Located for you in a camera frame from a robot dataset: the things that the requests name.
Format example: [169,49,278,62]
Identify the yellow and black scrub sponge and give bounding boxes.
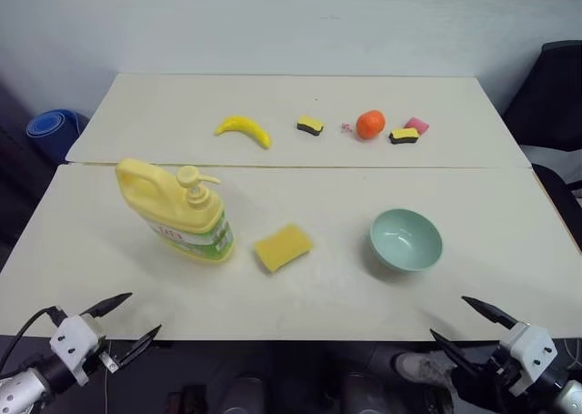
[388,127,421,147]
[296,116,326,138]

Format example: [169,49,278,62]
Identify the yellow toy banana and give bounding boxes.
[214,115,273,151]

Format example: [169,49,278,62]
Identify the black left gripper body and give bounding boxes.
[95,326,128,375]

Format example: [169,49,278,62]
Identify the yellow rectangular sponge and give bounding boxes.
[252,223,316,275]

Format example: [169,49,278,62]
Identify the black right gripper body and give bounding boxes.
[472,340,519,390]

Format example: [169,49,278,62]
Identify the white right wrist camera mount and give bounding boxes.
[497,321,559,398]

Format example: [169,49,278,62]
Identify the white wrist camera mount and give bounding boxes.
[48,313,108,387]
[497,321,559,398]

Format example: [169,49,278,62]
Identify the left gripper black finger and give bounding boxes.
[85,292,134,319]
[116,324,163,369]

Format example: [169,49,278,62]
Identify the grey sneaker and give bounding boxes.
[392,350,457,390]

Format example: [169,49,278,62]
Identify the pink sponge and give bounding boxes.
[404,116,431,137]

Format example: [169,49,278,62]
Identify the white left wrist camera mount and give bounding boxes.
[48,313,108,387]

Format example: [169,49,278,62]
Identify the orange fruit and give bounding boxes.
[356,109,386,141]

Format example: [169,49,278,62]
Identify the black office chair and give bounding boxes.
[501,40,582,253]

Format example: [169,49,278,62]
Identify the dark rounded grey shape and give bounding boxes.
[220,371,266,414]

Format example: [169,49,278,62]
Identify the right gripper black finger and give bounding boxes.
[429,327,486,380]
[460,295,519,330]

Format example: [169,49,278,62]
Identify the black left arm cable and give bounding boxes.
[0,306,65,369]

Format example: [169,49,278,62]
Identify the yellow pump detergent bottle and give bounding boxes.
[114,157,236,265]

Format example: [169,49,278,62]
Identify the mint green bowl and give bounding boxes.
[368,207,444,275]

